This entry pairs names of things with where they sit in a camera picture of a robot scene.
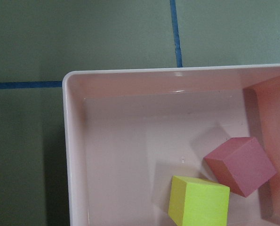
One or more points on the yellow foam cube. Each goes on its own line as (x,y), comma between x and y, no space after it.
(198,202)

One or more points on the pink foam cube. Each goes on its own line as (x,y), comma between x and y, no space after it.
(241,164)

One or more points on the orange foam block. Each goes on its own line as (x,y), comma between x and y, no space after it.
(262,103)

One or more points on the pink plastic bin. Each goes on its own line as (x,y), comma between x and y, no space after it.
(128,132)

